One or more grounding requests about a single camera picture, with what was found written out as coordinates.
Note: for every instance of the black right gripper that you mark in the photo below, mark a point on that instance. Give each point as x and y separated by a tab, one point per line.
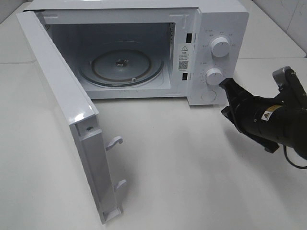
260	119

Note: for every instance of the white microwave oven body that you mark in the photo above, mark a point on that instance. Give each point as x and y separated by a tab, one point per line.
178	30

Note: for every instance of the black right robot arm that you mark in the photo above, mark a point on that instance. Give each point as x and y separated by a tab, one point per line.
295	98

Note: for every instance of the lower white timer knob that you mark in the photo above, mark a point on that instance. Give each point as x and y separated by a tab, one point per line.
214	76

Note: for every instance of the round white door release button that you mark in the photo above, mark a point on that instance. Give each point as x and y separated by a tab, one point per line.
209	96

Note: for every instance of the upper white power knob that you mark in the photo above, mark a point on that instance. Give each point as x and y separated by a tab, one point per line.
220	46

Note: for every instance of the glass microwave turntable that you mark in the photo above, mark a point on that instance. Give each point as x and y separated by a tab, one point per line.
122	68

